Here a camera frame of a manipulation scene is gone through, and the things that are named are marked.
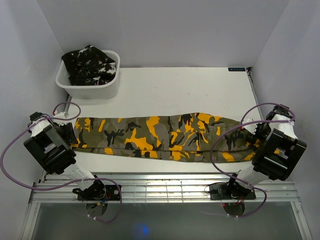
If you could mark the yellow green camouflage trousers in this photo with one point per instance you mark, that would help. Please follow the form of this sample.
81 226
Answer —
191 137

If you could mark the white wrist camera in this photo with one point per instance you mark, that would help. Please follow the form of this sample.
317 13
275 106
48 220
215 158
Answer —
62 115
250 125

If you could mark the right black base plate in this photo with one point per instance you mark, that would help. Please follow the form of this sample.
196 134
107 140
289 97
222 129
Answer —
224 191

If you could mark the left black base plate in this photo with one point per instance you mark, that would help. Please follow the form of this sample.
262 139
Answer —
107 193

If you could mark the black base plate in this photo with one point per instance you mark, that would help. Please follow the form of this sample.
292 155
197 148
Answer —
107 193
224 191

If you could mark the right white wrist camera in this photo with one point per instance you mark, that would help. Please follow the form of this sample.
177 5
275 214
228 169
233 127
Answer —
250 125

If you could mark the white plastic laundry basket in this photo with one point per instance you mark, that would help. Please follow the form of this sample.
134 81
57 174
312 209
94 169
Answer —
107 91

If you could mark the dark blue table label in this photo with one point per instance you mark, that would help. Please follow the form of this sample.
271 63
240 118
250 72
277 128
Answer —
236 69

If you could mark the aluminium rail frame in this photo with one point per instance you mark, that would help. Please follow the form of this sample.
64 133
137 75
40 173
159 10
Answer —
162 188

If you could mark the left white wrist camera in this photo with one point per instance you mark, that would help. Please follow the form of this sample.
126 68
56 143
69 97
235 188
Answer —
62 115

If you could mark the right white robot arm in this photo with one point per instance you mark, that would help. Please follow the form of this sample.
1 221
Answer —
277 156

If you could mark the black white camouflage trousers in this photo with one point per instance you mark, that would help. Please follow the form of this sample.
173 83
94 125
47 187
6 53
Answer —
89 67

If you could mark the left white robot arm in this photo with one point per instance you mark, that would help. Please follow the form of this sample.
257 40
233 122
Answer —
50 145

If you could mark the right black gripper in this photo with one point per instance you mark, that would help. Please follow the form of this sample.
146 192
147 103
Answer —
257 136

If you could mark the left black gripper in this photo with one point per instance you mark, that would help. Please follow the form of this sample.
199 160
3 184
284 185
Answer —
69 134

